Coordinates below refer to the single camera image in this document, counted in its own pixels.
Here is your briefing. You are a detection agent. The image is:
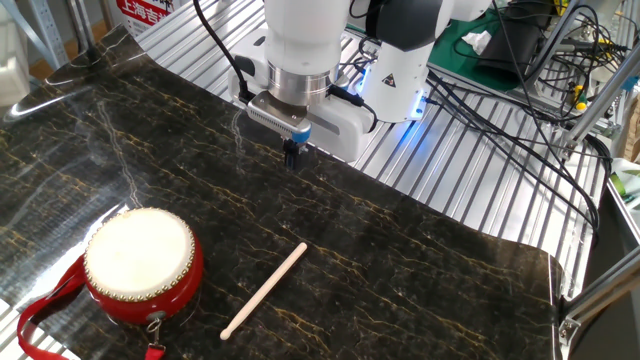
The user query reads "black power cable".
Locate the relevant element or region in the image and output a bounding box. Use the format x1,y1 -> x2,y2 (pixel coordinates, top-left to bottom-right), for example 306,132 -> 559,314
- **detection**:
424,69 -> 602,237

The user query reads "white green plastic bag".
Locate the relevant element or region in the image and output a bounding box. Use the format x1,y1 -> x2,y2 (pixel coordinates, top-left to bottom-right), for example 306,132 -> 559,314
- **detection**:
609,157 -> 640,211

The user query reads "green mat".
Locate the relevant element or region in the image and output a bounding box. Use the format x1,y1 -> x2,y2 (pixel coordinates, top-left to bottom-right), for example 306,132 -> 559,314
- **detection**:
427,0 -> 556,94

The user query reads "yellow green screwdriver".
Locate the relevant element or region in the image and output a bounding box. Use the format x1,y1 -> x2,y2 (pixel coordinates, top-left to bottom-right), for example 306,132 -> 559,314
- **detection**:
569,82 -> 589,114

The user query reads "white crumpled tissue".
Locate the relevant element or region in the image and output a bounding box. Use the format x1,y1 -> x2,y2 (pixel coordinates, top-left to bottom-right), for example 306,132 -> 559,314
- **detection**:
460,29 -> 494,56

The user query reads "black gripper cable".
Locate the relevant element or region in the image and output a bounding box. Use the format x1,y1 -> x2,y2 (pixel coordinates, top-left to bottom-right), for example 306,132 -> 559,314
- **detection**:
327,84 -> 380,134

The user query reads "grey slotted angle post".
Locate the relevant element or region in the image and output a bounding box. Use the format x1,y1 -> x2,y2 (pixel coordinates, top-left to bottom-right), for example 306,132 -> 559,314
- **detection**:
27,0 -> 70,70

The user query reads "wooden drumstick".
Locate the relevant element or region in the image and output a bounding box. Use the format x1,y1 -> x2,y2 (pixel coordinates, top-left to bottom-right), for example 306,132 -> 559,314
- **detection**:
219,241 -> 309,342

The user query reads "black pouch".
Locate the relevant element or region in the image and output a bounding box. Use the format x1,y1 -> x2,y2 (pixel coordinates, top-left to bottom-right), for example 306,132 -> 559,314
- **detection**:
473,4 -> 546,86

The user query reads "red white sign box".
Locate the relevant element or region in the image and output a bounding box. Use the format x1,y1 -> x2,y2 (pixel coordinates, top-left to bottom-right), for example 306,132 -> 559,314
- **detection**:
115,0 -> 176,39

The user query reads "black camera cable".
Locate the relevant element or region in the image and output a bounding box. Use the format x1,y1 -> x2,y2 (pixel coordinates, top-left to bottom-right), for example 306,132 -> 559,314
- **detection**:
192,0 -> 256,105

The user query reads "red drum with white skin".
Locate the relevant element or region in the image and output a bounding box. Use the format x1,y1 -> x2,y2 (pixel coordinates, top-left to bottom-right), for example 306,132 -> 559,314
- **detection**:
82,207 -> 205,326

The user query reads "white plastic crate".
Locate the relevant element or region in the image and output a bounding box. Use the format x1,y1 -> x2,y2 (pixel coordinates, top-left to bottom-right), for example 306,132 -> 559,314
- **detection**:
0,4 -> 31,109

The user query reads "black marble pattern mat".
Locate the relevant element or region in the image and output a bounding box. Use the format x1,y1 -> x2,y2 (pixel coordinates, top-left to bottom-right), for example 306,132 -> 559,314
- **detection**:
0,24 -> 566,360

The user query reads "aluminium frame corner beam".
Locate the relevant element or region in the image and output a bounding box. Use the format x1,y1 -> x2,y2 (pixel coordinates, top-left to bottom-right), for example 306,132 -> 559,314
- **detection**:
557,249 -> 640,346

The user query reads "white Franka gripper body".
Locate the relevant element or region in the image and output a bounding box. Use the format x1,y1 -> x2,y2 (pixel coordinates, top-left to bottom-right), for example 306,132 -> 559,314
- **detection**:
228,27 -> 376,164

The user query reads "silver camera with blue end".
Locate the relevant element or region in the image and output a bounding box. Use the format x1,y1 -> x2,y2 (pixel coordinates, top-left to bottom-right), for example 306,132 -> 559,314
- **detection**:
245,91 -> 313,145

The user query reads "aluminium frame post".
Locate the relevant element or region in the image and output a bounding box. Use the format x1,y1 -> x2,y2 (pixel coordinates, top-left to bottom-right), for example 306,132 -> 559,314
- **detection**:
559,49 -> 640,151
524,0 -> 594,96

